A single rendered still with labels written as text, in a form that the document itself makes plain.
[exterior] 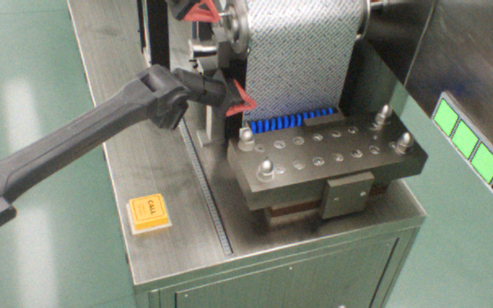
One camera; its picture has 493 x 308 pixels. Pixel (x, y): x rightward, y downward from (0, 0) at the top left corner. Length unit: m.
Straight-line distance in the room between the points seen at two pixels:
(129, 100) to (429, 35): 0.58
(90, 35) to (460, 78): 1.06
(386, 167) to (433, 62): 0.24
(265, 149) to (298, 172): 0.09
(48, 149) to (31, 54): 2.29
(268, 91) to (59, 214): 1.42
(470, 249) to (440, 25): 1.52
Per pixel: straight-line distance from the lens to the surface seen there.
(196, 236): 1.24
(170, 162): 1.38
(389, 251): 1.45
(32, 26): 3.48
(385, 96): 1.68
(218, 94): 1.18
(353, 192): 1.25
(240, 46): 1.17
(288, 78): 1.25
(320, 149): 1.26
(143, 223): 1.24
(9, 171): 1.00
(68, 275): 2.31
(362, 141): 1.30
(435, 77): 1.19
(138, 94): 1.07
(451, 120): 1.16
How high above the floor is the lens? 1.91
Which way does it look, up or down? 46 degrees down
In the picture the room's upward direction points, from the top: 5 degrees clockwise
